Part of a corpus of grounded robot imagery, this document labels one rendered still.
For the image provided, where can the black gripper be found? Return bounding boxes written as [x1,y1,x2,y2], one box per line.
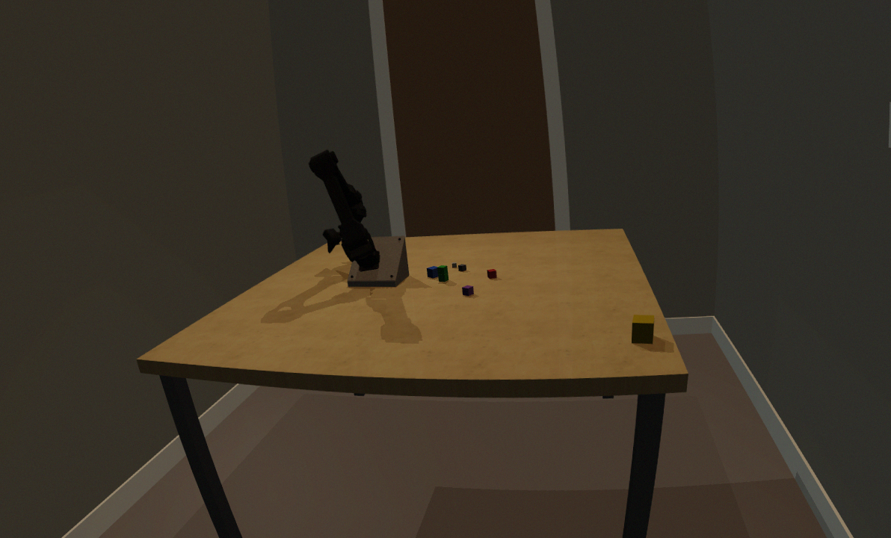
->
[323,228,342,253]

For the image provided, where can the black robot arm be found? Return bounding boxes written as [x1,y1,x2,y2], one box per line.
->
[308,150,380,272]

